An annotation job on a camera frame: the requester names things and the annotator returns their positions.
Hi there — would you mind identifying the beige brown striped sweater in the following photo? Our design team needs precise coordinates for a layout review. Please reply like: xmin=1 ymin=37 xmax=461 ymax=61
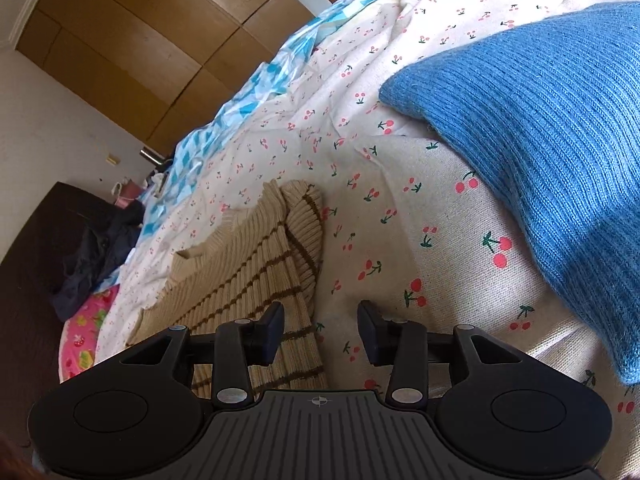
xmin=125 ymin=179 xmax=329 ymax=401

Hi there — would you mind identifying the blue knit sweater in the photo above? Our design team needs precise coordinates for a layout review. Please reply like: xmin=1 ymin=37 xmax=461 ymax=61
xmin=378 ymin=2 xmax=640 ymax=386

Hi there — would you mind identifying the blue white patterned quilt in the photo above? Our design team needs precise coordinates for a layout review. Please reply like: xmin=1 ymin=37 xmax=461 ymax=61
xmin=125 ymin=0 xmax=418 ymax=263

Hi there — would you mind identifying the cherry print bedsheet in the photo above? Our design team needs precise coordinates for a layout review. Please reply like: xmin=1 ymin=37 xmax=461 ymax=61
xmin=95 ymin=0 xmax=640 ymax=443

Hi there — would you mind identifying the dark wooden headboard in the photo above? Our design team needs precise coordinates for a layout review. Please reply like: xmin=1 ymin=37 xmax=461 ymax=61
xmin=0 ymin=181 xmax=132 ymax=443

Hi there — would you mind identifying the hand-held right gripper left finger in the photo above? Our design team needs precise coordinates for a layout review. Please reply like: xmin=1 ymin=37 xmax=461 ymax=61
xmin=120 ymin=302 xmax=286 ymax=408

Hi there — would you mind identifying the dark jacket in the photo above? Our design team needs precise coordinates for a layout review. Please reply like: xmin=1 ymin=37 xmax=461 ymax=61
xmin=52 ymin=202 xmax=147 ymax=322

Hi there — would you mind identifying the pink printed pillow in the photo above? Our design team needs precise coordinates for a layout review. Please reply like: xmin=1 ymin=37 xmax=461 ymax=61
xmin=59 ymin=284 xmax=122 ymax=383

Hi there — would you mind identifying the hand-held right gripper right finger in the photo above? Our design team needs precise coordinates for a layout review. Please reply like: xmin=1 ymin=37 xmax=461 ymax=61
xmin=357 ymin=300 xmax=521 ymax=406

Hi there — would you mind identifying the wooden wardrobe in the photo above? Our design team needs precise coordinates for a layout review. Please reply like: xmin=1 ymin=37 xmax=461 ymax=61
xmin=14 ymin=0 xmax=343 ymax=157

